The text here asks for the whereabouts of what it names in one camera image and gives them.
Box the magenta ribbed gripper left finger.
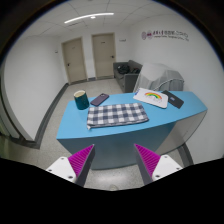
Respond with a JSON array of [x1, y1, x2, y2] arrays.
[[45, 143, 96, 188]]

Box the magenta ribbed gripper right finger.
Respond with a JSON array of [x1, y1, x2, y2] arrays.
[[133, 143, 184, 186]]

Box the blue checkered towel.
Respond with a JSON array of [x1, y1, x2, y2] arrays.
[[87, 103, 149, 129]]

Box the white rainbow drawing board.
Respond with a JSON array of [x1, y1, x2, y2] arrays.
[[134, 88, 168, 109]]

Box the dark green mug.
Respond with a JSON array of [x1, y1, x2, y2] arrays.
[[74, 90, 89, 110]]

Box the black tablet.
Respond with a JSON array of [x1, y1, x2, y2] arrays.
[[163, 90, 184, 109]]

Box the purple smartphone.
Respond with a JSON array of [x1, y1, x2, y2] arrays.
[[90, 93, 109, 106]]

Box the grey covered object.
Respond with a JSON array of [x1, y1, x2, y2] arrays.
[[134, 63, 184, 92]]

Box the grey sofa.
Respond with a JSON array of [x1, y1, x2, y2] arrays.
[[113, 60, 142, 93]]

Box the black bag on sofa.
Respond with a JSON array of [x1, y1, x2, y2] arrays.
[[117, 65, 130, 74]]

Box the left beige door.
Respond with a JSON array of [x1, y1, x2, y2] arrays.
[[63, 38, 87, 83]]

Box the beige door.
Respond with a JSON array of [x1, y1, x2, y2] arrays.
[[92, 33, 115, 79], [63, 38, 87, 83]]

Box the right beige door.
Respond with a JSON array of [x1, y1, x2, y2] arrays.
[[92, 33, 115, 79]]

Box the ceiling light strip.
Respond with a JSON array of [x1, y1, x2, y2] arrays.
[[64, 12, 114, 24]]

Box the wall logo sign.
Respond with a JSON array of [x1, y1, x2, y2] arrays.
[[141, 29, 189, 41]]

